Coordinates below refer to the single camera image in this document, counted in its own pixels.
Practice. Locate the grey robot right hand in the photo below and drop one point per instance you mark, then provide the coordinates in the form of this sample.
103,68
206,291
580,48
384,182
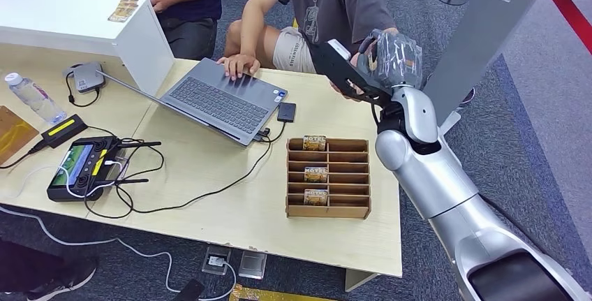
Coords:
397,60

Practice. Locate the person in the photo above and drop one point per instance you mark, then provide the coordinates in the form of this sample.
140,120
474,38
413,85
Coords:
41,271
185,7
323,7

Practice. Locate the stack of hotel cards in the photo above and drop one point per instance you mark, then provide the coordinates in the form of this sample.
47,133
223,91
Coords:
123,10

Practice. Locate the grey metal kiosk stand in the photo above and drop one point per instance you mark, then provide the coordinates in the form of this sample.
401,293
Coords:
481,35

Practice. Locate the red barrier belt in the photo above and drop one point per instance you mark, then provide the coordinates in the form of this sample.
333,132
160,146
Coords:
571,14

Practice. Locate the white table leg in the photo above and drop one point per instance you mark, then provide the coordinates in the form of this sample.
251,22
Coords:
358,280

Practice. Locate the grey usb hub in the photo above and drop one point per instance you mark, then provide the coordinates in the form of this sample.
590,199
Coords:
88,77

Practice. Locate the black object on floor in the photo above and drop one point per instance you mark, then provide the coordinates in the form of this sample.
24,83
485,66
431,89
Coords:
187,291

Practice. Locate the floor power outlet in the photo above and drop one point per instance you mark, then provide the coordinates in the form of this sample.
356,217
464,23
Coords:
216,260

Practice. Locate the metal floor plate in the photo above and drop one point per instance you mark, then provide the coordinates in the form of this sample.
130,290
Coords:
252,264

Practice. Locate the grey open laptop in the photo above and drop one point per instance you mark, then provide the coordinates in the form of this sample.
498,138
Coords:
222,104

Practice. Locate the clear plastic water bottle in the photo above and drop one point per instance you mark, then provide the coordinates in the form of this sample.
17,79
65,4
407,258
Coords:
34,97

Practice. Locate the person's right hand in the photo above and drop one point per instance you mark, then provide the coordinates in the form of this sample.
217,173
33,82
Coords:
240,64

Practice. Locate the wooden slotted card holder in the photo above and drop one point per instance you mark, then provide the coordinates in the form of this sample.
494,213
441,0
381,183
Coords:
351,211

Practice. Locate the person's left hand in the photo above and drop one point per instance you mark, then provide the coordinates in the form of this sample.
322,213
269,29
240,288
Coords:
354,91

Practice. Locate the black remote controller with screen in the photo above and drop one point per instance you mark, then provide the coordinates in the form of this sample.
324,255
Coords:
78,169

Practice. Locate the brown wooden board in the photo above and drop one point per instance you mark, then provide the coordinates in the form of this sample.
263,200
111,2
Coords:
14,134

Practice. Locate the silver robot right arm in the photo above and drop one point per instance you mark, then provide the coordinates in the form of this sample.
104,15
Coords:
434,178

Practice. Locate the small black external drive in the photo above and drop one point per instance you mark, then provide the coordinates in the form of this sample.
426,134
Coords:
286,112

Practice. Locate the person's hand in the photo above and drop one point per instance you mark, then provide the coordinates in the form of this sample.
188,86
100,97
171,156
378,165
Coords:
161,3

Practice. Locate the black adapter with yellow label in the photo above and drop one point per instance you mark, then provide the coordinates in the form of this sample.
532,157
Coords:
62,130

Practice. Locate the gold patterned sheet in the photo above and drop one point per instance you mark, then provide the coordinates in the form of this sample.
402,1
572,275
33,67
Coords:
273,296

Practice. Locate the white counter shelf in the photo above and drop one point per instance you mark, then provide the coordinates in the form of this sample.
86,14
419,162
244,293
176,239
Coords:
69,21

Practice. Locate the hotel key card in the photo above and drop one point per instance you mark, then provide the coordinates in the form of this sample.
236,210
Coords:
316,175
316,197
314,143

